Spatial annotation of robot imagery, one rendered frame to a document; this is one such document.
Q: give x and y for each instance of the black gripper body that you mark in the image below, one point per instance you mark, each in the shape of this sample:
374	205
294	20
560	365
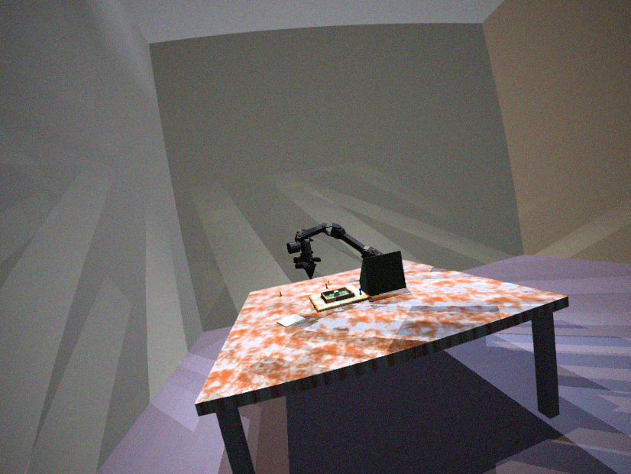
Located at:
307	260

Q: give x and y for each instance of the white square block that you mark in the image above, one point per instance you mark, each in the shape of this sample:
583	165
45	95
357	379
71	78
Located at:
290	320

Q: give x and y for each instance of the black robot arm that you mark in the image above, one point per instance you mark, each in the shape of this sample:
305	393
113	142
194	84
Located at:
302	240

